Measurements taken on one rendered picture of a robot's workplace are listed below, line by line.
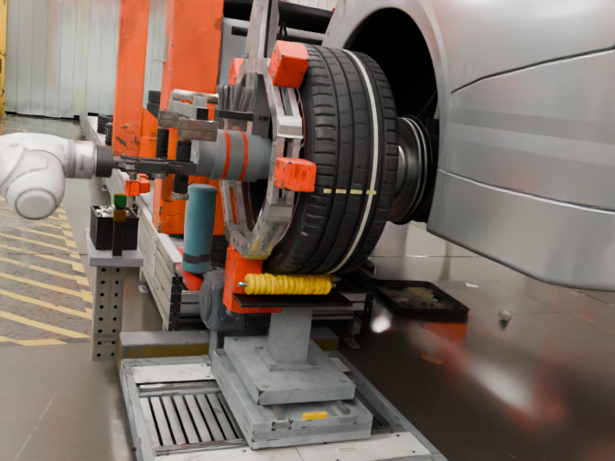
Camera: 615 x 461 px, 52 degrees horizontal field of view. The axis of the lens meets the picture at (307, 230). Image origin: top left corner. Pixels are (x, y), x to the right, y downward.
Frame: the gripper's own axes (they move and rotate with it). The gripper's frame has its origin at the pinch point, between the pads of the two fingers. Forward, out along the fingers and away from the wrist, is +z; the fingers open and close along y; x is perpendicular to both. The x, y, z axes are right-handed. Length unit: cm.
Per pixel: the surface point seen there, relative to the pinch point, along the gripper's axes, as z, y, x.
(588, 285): 60, 74, -6
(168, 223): 8, -57, -27
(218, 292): 22, -37, -45
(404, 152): 67, -9, 8
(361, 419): 55, 10, -67
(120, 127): 8, -250, -10
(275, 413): 30, 7, -65
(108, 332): -8, -71, -72
